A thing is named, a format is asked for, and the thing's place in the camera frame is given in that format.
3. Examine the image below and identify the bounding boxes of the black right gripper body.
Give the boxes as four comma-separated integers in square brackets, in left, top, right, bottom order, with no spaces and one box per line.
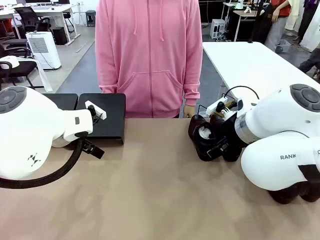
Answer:
[219,116,245,153]

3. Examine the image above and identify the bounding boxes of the person in red shirt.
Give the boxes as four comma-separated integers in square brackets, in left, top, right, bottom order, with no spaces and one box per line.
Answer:
[264,0,293,50]

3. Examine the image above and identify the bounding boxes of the grey plastic bin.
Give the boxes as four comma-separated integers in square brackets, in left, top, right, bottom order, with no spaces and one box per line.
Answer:
[275,38,293,54]

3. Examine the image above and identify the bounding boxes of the person in pink hoodie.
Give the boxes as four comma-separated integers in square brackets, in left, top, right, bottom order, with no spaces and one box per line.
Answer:
[94,0,204,119]

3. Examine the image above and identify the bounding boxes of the white computer case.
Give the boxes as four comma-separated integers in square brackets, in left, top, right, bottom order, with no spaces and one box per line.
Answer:
[209,18,228,40]

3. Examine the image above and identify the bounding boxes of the black desk with wood top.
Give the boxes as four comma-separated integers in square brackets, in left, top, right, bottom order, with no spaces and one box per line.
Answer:
[226,9,266,43]

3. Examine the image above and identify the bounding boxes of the white table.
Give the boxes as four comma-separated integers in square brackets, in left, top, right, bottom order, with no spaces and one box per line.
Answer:
[201,41,320,101]

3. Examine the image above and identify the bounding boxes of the person's left forearm pink sleeve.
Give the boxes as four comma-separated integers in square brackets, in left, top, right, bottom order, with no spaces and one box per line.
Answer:
[183,61,204,108]

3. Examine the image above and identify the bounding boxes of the black shoe stand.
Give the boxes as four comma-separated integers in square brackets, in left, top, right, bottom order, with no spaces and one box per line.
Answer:
[41,93,127,146]

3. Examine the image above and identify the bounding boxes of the black office chair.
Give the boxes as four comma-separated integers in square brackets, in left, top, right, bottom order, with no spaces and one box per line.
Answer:
[0,59,45,91]
[13,6,52,33]
[0,37,32,59]

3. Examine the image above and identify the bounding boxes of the beige hanging garment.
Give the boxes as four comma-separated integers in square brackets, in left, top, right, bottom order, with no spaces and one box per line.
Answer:
[284,0,301,37]

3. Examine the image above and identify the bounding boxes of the white hanging garment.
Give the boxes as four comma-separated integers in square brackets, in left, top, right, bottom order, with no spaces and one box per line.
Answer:
[299,0,320,52]

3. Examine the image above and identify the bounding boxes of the white hanging cloth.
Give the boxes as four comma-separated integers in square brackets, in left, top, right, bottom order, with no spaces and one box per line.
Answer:
[23,57,54,93]

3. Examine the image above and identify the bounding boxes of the leg in dark trousers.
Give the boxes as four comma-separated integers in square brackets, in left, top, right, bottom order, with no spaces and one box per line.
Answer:
[298,47,320,81]

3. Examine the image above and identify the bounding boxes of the grey stool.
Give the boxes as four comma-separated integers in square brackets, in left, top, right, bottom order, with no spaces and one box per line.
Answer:
[85,9,97,28]

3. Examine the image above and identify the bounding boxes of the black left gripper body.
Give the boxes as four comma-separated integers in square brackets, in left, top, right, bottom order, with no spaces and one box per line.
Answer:
[80,136,94,151]

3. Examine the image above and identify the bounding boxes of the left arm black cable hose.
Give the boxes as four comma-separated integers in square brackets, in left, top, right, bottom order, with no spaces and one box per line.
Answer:
[0,136,87,190]

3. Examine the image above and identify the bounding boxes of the person's left hand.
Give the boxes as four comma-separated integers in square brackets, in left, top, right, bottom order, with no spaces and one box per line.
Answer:
[183,104,197,118]

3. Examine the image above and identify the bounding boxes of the thin black camera cable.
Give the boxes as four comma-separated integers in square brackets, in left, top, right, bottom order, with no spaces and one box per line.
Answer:
[221,85,261,101]

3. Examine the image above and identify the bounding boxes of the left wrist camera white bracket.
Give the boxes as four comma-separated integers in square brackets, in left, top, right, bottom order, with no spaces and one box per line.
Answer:
[84,99,108,125]

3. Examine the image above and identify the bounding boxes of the person's right forearm pink sleeve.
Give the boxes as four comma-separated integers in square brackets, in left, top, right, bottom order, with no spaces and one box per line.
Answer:
[96,56,119,95]

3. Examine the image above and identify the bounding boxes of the white air purifier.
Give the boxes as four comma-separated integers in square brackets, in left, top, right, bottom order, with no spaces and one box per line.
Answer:
[25,31,62,70]

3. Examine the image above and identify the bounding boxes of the white office desk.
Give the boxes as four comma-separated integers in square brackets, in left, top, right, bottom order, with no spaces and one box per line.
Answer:
[0,2,79,47]

